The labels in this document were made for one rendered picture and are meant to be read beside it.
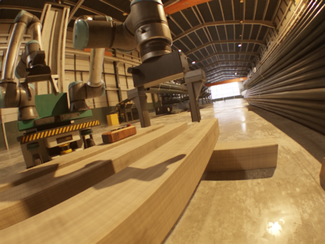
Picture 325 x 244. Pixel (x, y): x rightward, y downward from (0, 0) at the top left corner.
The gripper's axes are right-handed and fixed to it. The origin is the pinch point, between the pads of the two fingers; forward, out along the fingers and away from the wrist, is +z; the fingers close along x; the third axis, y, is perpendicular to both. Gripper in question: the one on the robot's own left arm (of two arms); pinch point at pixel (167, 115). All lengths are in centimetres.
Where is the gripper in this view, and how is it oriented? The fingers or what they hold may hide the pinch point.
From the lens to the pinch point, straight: 31.2
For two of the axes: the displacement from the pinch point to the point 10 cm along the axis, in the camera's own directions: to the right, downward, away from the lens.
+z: 1.8, 9.8, 0.9
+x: 8.5, -1.1, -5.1
